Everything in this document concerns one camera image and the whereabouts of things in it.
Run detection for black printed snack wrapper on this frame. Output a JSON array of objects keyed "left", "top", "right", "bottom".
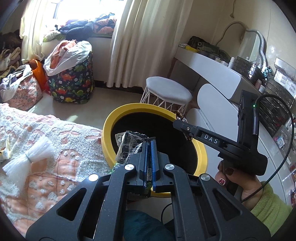
[{"left": 115, "top": 131, "right": 147, "bottom": 164}]

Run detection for white plastic straw bundle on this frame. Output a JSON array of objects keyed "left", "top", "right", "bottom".
[{"left": 2, "top": 136, "right": 54, "bottom": 190}]

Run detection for yellow white wrapper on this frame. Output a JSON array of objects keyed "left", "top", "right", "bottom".
[{"left": 0, "top": 138, "right": 11, "bottom": 163}]

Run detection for yellow rimmed black trash bin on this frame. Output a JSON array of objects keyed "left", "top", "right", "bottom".
[{"left": 102, "top": 103, "right": 208, "bottom": 198}]

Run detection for right hand red nails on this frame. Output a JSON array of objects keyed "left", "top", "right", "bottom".
[{"left": 215, "top": 161, "right": 262, "bottom": 200}]

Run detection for white vanity desk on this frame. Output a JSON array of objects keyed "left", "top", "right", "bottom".
[{"left": 175, "top": 47, "right": 295, "bottom": 205}]

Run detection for white stool grey cushion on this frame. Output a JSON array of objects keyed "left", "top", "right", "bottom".
[{"left": 140, "top": 76, "right": 193, "bottom": 115}]

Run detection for orange white bed blanket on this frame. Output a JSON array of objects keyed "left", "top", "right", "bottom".
[{"left": 1, "top": 104, "right": 110, "bottom": 235}]

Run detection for dinosaur print laundry basket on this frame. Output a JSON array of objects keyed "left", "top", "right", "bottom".
[{"left": 46, "top": 53, "right": 95, "bottom": 104}]

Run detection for vanity mirror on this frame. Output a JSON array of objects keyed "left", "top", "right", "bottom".
[{"left": 237, "top": 29, "right": 267, "bottom": 70}]

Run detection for cream right curtain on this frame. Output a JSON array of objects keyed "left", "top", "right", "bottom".
[{"left": 106, "top": 1, "right": 193, "bottom": 88}]

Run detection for cream curtain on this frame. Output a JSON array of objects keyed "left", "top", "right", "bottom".
[
  {"left": 106, "top": 1, "right": 193, "bottom": 88},
  {"left": 20, "top": 0, "right": 57, "bottom": 63}
]

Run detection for dark bag on desk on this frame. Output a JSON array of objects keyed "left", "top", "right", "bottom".
[{"left": 187, "top": 36, "right": 231, "bottom": 63}]

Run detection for white plastic bag with clothes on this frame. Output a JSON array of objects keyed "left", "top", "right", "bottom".
[{"left": 43, "top": 40, "right": 92, "bottom": 76}]

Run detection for pink floral fabric bag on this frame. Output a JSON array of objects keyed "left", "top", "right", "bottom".
[{"left": 1, "top": 75, "right": 43, "bottom": 111}]

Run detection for clothes pile on windowsill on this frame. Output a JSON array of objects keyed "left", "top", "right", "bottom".
[{"left": 43, "top": 13, "right": 117, "bottom": 43}]

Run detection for orange bag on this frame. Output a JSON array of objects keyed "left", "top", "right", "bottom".
[{"left": 29, "top": 59, "right": 50, "bottom": 93}]

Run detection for clothes pile on bed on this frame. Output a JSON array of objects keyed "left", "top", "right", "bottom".
[{"left": 1, "top": 30, "right": 22, "bottom": 80}]

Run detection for cream left curtain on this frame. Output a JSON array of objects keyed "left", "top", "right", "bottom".
[{"left": 20, "top": 0, "right": 57, "bottom": 63}]

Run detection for black cable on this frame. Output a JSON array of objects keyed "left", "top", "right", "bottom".
[{"left": 240, "top": 93, "right": 295, "bottom": 204}]

